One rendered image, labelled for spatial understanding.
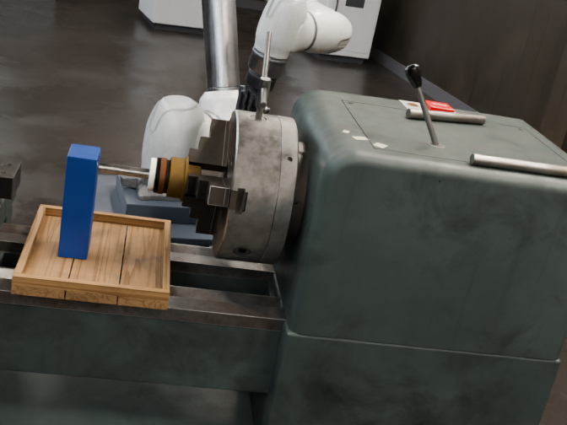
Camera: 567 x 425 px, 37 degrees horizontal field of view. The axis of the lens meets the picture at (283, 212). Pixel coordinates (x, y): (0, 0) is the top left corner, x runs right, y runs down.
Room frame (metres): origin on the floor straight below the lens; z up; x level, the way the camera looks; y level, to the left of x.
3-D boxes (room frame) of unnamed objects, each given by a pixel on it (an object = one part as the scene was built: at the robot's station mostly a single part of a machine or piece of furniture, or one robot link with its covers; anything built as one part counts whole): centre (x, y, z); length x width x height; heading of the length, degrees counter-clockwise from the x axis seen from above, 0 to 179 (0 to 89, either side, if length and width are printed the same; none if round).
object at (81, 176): (1.59, 0.42, 1.00); 0.08 x 0.06 x 0.23; 11
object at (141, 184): (2.25, 0.37, 0.83); 0.22 x 0.18 x 0.06; 111
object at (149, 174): (1.61, 0.34, 1.08); 0.13 x 0.07 x 0.07; 101
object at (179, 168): (1.63, 0.23, 1.08); 0.09 x 0.09 x 0.09; 11
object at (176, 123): (2.27, 0.34, 0.97); 0.18 x 0.16 x 0.22; 136
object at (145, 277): (1.60, 0.37, 0.89); 0.36 x 0.30 x 0.04; 11
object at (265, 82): (1.64, 0.09, 1.26); 0.02 x 0.02 x 0.12
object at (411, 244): (1.76, -0.31, 1.06); 0.59 x 0.48 x 0.39; 101
